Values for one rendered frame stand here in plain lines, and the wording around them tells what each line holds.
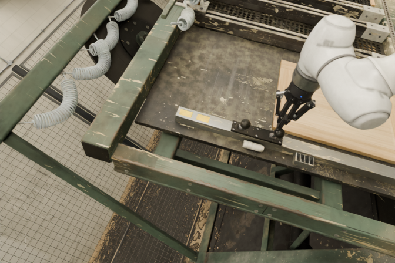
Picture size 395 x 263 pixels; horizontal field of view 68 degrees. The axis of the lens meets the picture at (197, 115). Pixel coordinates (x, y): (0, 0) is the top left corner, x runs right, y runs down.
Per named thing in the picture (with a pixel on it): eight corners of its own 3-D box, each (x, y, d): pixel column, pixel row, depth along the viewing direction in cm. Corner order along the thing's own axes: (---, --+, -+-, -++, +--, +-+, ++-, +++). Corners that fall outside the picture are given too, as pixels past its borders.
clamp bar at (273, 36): (390, 78, 148) (424, 40, 130) (168, 20, 157) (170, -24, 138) (387, 66, 155) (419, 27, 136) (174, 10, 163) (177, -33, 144)
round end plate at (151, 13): (173, 121, 177) (53, 29, 145) (167, 124, 180) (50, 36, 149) (205, 43, 226) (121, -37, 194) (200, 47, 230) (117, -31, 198)
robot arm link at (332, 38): (289, 55, 83) (307, 89, 76) (312, 6, 71) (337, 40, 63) (322, 54, 85) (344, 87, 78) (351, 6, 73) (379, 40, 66)
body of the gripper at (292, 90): (319, 77, 88) (307, 97, 95) (291, 70, 88) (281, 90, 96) (319, 94, 83) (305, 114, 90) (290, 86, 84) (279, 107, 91)
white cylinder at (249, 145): (241, 148, 112) (261, 154, 111) (243, 144, 110) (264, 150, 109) (243, 142, 114) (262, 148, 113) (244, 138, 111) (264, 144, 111)
